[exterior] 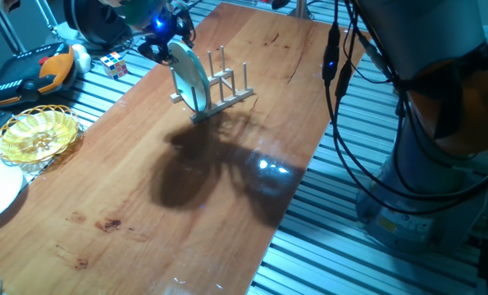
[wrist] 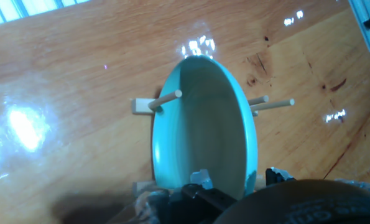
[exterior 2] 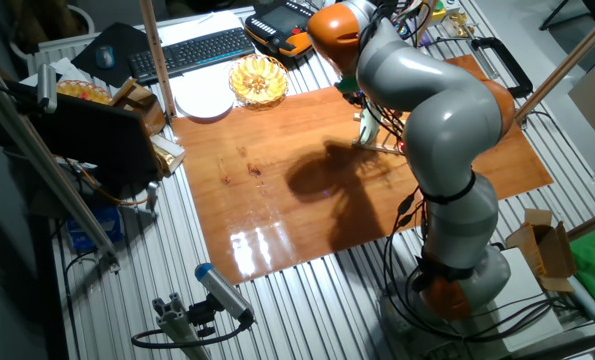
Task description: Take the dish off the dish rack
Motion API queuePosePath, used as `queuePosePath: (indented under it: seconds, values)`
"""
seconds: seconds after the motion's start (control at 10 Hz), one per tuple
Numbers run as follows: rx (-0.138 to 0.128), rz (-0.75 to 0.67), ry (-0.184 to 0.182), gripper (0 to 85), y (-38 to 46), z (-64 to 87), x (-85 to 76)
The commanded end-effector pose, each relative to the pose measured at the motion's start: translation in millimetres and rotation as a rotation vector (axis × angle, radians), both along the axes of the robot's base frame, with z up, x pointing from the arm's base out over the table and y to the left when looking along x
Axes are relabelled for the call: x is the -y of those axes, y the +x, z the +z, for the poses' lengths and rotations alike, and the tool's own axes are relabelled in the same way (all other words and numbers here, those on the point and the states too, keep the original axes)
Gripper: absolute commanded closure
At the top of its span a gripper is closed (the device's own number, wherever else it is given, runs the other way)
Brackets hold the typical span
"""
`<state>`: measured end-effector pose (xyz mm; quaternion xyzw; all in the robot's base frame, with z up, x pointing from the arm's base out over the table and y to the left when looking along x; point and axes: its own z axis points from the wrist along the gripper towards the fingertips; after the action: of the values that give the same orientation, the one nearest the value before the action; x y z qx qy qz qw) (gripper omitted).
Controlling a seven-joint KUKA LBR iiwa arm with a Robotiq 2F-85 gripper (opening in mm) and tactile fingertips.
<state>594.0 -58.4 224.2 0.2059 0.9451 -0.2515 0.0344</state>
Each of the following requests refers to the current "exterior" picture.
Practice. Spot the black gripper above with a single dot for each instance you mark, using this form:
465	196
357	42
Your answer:
171	24

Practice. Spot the colourful puzzle cube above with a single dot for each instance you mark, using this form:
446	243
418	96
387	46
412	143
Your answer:
114	65

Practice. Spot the grey metal strut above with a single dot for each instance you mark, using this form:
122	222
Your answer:
5	28

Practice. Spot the black orange teach pendant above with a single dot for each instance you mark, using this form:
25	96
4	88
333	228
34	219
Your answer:
22	78

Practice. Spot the pale green round dish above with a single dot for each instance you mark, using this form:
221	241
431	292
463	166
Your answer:
190	78

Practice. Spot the wooden peg dish rack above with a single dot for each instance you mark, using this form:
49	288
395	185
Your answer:
223	100

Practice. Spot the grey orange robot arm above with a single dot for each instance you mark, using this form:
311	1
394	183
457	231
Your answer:
424	41

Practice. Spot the small white rounded object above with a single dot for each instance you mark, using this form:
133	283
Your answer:
82	57

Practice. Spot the brown wooden board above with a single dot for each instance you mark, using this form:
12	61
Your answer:
104	184

